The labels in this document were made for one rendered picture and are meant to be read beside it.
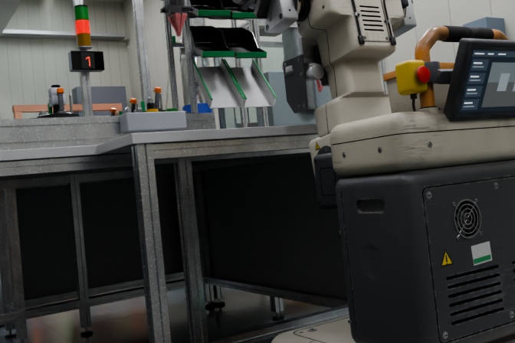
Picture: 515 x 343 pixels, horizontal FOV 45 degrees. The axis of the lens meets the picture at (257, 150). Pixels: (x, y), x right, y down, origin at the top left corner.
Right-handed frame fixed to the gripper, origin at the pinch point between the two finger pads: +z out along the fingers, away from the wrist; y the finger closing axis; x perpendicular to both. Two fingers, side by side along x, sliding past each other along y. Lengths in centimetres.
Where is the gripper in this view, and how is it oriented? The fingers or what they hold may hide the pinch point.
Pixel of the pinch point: (178, 34)
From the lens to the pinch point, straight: 222.7
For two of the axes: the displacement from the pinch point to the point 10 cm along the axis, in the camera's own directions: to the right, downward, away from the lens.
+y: -8.5, 0.5, -5.3
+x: 5.2, -0.6, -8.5
